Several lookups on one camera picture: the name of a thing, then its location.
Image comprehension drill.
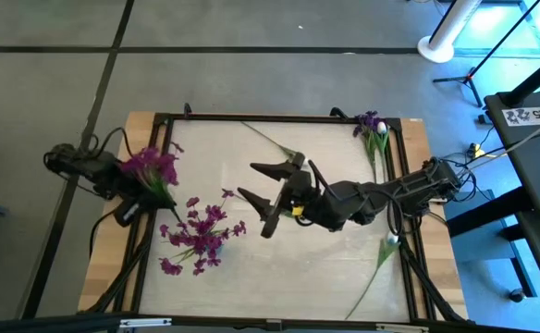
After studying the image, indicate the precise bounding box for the black desk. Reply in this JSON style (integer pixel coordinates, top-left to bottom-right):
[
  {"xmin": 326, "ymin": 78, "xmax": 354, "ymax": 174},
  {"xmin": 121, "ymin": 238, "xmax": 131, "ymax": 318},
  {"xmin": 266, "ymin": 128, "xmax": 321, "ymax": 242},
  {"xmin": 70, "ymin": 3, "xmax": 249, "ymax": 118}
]
[{"xmin": 445, "ymin": 90, "xmax": 540, "ymax": 306}]

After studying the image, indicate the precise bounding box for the dark violet artificial flower bunch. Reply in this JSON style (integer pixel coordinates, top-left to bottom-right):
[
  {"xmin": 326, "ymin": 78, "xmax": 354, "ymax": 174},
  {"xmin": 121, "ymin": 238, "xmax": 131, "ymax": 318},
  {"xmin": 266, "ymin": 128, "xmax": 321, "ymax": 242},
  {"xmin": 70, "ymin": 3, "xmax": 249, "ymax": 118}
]
[{"xmin": 352, "ymin": 109, "xmax": 381, "ymax": 158}]

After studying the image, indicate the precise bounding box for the black tripod stand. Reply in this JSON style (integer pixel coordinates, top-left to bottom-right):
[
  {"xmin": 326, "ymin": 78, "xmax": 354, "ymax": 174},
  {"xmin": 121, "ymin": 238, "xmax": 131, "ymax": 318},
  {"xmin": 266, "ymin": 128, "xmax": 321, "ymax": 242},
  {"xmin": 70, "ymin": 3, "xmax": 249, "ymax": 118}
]
[{"xmin": 431, "ymin": 0, "xmax": 540, "ymax": 108}]

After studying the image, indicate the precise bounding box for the black camera mount beam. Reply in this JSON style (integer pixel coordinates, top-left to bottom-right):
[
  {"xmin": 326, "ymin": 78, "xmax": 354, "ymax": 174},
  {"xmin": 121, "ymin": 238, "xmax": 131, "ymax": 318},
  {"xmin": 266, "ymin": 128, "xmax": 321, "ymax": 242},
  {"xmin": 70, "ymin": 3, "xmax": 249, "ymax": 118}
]
[{"xmin": 0, "ymin": 313, "xmax": 540, "ymax": 333}]

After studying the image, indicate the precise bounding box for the black aluminium table frame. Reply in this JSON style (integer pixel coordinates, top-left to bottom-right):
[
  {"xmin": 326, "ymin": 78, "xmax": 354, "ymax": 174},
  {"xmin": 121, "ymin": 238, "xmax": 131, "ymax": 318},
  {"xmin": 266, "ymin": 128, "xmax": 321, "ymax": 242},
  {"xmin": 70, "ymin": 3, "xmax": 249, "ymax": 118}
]
[{"xmin": 112, "ymin": 112, "xmax": 465, "ymax": 324}]

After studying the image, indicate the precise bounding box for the white table mat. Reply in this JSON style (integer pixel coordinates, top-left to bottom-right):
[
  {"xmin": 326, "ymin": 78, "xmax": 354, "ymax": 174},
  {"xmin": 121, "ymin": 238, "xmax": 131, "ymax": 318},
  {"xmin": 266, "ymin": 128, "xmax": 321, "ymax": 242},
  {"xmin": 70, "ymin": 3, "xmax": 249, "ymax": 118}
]
[{"xmin": 138, "ymin": 119, "xmax": 412, "ymax": 324}]

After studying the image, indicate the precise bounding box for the silver metal bracket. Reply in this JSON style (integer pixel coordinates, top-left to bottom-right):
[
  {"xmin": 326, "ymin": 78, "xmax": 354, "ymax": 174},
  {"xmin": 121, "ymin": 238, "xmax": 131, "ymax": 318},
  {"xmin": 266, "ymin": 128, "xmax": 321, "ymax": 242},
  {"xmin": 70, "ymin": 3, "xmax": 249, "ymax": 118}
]
[{"xmin": 118, "ymin": 317, "xmax": 173, "ymax": 329}]

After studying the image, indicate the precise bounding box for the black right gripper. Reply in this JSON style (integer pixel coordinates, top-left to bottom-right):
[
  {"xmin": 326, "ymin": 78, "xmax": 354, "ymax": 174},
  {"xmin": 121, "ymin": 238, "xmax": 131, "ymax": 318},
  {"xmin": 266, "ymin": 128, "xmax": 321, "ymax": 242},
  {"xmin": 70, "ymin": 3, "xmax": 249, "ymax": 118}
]
[{"xmin": 236, "ymin": 159, "xmax": 340, "ymax": 241}]

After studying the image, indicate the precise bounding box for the white pillar with round base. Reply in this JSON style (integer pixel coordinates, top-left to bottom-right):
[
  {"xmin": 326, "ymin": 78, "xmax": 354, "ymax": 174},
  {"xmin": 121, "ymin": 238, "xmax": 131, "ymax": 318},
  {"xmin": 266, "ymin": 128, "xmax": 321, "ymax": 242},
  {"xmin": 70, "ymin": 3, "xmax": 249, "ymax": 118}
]
[{"xmin": 416, "ymin": 0, "xmax": 484, "ymax": 64}]

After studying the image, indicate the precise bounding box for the white cable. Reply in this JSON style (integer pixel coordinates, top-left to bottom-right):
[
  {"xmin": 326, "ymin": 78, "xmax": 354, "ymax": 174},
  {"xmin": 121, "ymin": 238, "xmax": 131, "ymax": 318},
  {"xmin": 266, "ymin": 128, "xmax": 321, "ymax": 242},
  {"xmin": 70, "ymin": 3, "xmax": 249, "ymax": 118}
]
[{"xmin": 463, "ymin": 109, "xmax": 540, "ymax": 172}]

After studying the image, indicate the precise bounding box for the black diagonal post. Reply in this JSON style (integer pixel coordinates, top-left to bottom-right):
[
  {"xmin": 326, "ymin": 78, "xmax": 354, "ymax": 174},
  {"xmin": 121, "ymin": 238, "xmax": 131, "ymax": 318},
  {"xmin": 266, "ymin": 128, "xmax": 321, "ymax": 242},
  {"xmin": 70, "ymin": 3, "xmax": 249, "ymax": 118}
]
[{"xmin": 500, "ymin": 45, "xmax": 540, "ymax": 106}]

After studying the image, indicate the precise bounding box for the white paper label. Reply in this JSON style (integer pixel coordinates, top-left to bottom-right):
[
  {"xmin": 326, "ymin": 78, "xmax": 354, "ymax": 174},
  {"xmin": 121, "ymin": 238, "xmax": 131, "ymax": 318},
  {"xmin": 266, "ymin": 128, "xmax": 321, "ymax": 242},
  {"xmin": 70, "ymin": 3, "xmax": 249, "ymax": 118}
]
[{"xmin": 501, "ymin": 105, "xmax": 540, "ymax": 127}]

